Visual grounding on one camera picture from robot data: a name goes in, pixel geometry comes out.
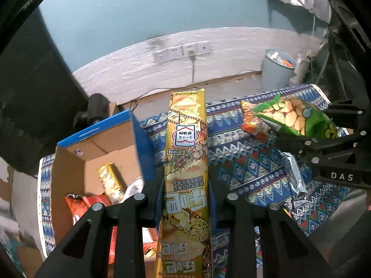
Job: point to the small brown cardboard box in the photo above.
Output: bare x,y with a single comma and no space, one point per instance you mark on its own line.
116,109

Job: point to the long yellow snack packet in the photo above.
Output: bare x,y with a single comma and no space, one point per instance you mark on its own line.
185,150
110,179

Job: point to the grey trash bin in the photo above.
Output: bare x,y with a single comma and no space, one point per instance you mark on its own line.
275,72

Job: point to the blue cardboard box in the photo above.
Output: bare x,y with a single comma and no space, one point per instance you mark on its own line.
87,162

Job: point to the blue patterned tablecloth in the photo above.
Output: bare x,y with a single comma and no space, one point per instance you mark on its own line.
246,162

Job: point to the green snack bag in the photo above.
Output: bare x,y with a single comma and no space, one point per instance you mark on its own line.
289,115

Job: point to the small orange snack packet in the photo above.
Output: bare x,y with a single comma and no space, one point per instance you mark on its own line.
255,118

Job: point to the white wall socket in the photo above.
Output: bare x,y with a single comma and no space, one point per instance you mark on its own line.
175,53
160,56
203,48
187,47

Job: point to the silver foil snack packet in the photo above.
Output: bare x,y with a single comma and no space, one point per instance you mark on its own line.
294,173

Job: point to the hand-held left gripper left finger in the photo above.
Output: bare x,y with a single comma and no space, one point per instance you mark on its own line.
149,205

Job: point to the black round device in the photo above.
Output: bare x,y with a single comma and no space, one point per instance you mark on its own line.
95,107

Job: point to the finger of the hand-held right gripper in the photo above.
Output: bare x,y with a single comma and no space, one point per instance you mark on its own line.
350,110
333,147

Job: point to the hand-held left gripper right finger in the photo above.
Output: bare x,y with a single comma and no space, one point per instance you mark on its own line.
223,211

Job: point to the red snack bag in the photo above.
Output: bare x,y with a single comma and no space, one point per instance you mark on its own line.
102,198

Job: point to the black office chair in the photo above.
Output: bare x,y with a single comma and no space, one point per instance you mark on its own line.
345,49

